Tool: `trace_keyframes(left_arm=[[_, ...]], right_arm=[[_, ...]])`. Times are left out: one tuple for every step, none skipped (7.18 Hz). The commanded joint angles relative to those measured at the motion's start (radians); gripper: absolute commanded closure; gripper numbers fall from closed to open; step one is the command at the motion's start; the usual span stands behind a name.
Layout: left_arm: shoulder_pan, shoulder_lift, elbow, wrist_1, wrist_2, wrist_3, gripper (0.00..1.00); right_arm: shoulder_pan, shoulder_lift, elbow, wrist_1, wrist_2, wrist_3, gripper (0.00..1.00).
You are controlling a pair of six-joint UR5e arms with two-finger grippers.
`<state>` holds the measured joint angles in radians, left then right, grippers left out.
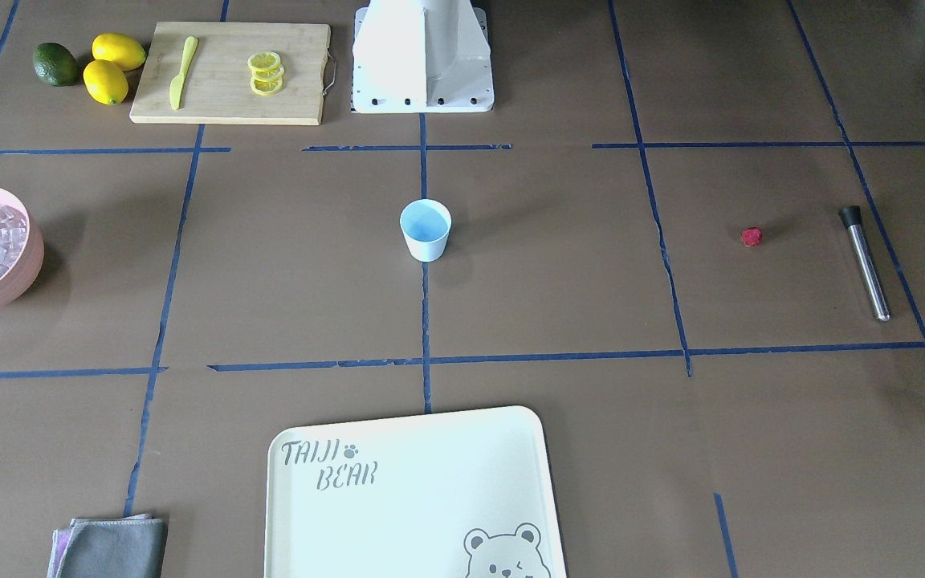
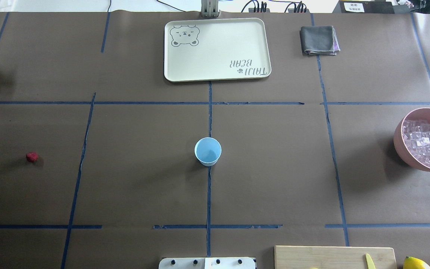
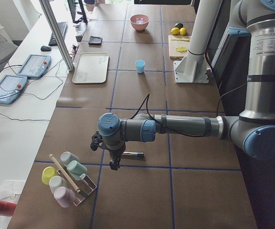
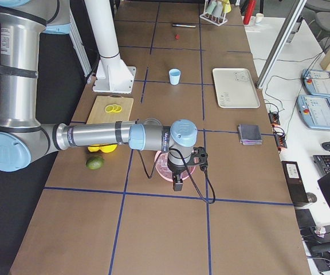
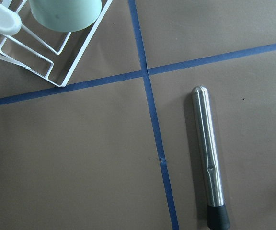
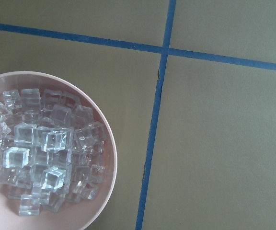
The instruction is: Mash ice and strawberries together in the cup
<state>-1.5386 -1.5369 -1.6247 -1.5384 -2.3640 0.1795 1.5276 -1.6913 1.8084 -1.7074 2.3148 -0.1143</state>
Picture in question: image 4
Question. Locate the upper teach pendant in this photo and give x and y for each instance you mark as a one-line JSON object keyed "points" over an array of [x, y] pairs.
{"points": [[317, 82]]}

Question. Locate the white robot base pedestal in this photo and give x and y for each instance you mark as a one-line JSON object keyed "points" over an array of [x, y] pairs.
{"points": [[113, 75]]}

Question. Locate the green avocado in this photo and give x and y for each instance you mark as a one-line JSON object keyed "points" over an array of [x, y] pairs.
{"points": [[94, 162]]}

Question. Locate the orange black power strip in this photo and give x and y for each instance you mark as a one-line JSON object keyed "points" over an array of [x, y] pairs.
{"points": [[274, 118], [280, 138]]}

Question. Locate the white wire cup rack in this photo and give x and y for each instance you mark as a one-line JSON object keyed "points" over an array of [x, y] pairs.
{"points": [[215, 12]]}

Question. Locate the cream bear tray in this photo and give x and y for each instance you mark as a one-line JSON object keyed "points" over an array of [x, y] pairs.
{"points": [[235, 88]]}

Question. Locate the pink bowl of ice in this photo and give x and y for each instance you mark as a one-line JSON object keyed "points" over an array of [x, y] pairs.
{"points": [[164, 171]]}

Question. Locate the steel muddler with black tip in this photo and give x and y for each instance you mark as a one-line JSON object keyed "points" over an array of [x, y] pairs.
{"points": [[183, 25]]}

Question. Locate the bamboo cutting board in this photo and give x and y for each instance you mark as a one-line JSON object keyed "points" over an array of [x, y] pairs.
{"points": [[98, 115]]}

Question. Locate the black box with label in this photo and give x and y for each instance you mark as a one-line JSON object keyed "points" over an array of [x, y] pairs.
{"points": [[294, 183]]}

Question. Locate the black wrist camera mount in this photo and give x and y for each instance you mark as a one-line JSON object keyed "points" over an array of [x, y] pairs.
{"points": [[199, 158]]}

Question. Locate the grey folded cloth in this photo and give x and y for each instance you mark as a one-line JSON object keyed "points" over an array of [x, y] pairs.
{"points": [[249, 134]]}

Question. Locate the light blue cup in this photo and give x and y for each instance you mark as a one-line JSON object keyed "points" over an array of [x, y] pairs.
{"points": [[174, 76]]}

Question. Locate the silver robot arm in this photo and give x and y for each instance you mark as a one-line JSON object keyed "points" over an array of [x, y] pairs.
{"points": [[23, 139]]}

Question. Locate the red bottle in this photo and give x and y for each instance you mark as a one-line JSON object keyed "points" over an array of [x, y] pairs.
{"points": [[249, 11]]}

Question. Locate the teach pendant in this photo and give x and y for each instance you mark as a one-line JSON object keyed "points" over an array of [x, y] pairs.
{"points": [[315, 111], [317, 82]]}

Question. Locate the black keyboard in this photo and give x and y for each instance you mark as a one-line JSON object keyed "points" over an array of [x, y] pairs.
{"points": [[323, 163]]}

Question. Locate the lower teach pendant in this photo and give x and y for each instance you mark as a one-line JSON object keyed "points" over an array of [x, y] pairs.
{"points": [[315, 111]]}

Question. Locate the small white paper cup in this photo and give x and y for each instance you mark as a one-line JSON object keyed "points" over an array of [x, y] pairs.
{"points": [[258, 18]]}

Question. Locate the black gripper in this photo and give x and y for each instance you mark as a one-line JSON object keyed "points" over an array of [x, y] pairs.
{"points": [[175, 170]]}

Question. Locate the aluminium frame post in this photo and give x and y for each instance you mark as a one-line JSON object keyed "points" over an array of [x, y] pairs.
{"points": [[280, 41]]}

